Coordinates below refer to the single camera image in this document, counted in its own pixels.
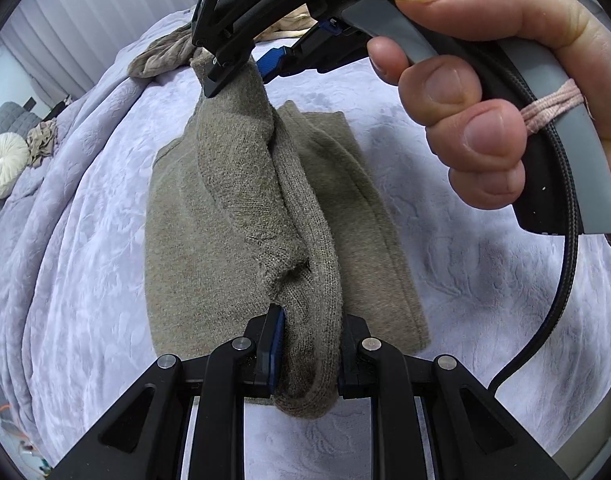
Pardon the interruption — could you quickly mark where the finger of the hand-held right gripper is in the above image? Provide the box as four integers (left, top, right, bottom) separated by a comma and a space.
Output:
190, 0, 278, 99
255, 19, 371, 84

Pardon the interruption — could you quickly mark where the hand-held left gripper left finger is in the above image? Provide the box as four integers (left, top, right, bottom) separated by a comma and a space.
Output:
50, 304, 287, 480

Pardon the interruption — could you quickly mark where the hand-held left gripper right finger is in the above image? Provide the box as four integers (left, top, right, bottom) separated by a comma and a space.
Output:
337, 314, 569, 480

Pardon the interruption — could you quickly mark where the olive knit sweater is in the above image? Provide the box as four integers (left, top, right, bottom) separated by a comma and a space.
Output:
144, 49, 431, 420

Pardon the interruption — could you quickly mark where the person's right hand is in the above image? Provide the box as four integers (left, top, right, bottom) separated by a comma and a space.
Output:
367, 0, 611, 234

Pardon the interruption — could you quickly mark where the brown fuzzy garment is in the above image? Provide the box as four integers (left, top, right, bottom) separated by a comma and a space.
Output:
129, 27, 196, 78

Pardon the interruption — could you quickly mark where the lavender plush blanket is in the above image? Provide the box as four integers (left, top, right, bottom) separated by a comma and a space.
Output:
0, 5, 611, 480

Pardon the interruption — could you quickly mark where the grey pleated curtain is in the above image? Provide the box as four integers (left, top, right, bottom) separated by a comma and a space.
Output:
0, 0, 211, 106

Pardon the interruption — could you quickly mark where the crumpled olive cloth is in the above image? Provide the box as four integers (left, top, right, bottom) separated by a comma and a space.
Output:
26, 120, 59, 167

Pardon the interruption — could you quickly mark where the round cream pleated pillow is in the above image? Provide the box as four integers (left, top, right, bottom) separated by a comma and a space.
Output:
0, 132, 30, 199

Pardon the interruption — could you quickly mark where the black braided cable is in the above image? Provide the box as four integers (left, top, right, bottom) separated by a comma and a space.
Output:
385, 0, 583, 393

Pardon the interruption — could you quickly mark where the pink string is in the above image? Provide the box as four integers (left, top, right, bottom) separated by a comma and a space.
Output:
522, 82, 593, 134

